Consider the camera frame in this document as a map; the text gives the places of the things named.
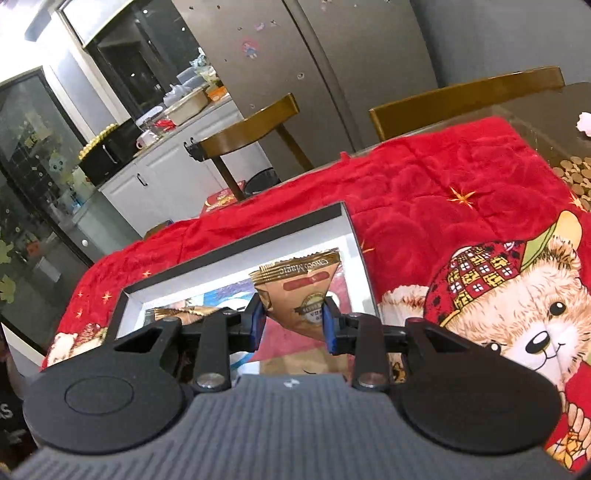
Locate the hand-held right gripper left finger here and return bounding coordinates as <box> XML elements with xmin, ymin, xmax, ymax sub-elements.
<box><xmin>107</xmin><ymin>293</ymin><xmax>267</xmax><ymax>393</ymax></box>

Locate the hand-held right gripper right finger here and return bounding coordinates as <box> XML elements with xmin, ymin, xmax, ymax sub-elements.
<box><xmin>321</xmin><ymin>296</ymin><xmax>467</xmax><ymax>393</ymax></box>

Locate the gold triangular snack packet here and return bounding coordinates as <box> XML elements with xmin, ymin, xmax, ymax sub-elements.
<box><xmin>148</xmin><ymin>305</ymin><xmax>220</xmax><ymax>326</ymax></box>
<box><xmin>249</xmin><ymin>247</ymin><xmax>342</xmax><ymax>342</ymax></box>

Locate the black shallow box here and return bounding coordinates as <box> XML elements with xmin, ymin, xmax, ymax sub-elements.
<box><xmin>107</xmin><ymin>200</ymin><xmax>407</xmax><ymax>384</ymax></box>

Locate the printed picture sheet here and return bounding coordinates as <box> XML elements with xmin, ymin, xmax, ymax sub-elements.
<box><xmin>143</xmin><ymin>272</ymin><xmax>365</xmax><ymax>376</ymax></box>

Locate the red printed box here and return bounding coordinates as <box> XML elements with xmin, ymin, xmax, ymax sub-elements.
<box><xmin>200</xmin><ymin>187</ymin><xmax>246</xmax><ymax>217</ymax></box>

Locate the tan cardboard box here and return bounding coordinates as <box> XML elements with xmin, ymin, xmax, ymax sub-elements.
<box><xmin>143</xmin><ymin>220</ymin><xmax>174</xmax><ymax>240</ymax></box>

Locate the black trash bin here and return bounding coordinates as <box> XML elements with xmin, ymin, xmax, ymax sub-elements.
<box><xmin>244</xmin><ymin>168</ymin><xmax>281</xmax><ymax>198</ymax></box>

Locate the red bear printed blanket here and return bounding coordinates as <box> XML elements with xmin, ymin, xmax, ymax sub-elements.
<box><xmin>41</xmin><ymin>115</ymin><xmax>591</xmax><ymax>472</ymax></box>

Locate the white kitchen cabinet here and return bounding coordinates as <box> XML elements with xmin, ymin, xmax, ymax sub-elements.
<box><xmin>97</xmin><ymin>99</ymin><xmax>273</xmax><ymax>241</ymax></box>

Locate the wooden chair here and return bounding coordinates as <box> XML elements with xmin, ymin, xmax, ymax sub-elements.
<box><xmin>368</xmin><ymin>66</ymin><xmax>566</xmax><ymax>143</ymax></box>
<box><xmin>198</xmin><ymin>92</ymin><xmax>315</xmax><ymax>201</ymax></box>

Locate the black microwave oven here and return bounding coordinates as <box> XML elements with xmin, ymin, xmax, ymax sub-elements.
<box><xmin>78</xmin><ymin>117</ymin><xmax>144</xmax><ymax>185</ymax></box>

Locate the cream plastic basin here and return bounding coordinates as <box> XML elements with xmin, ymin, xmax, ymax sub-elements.
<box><xmin>164</xmin><ymin>88</ymin><xmax>211</xmax><ymax>126</ymax></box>

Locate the row of yellow balls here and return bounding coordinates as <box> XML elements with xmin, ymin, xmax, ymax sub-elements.
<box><xmin>79</xmin><ymin>121</ymin><xmax>122</xmax><ymax>160</ymax></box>

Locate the steel double-door refrigerator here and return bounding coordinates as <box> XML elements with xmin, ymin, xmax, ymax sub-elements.
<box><xmin>173</xmin><ymin>0</ymin><xmax>439</xmax><ymax>181</ymax></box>

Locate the green and white bag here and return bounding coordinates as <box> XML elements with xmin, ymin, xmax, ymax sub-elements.
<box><xmin>194</xmin><ymin>48</ymin><xmax>218</xmax><ymax>86</ymax></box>

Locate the glass door with stickers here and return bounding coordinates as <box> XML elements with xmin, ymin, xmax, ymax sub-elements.
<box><xmin>0</xmin><ymin>67</ymin><xmax>109</xmax><ymax>352</ymax></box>

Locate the person's dark clothing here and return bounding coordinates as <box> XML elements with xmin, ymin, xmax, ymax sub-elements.
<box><xmin>0</xmin><ymin>342</ymin><xmax>40</xmax><ymax>467</ymax></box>

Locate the brown beaded mat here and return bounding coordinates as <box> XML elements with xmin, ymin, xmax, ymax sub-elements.
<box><xmin>551</xmin><ymin>156</ymin><xmax>591</xmax><ymax>210</ymax></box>

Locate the dark kitchen window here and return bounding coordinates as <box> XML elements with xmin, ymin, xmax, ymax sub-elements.
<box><xmin>85</xmin><ymin>0</ymin><xmax>204</xmax><ymax>121</ymax></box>

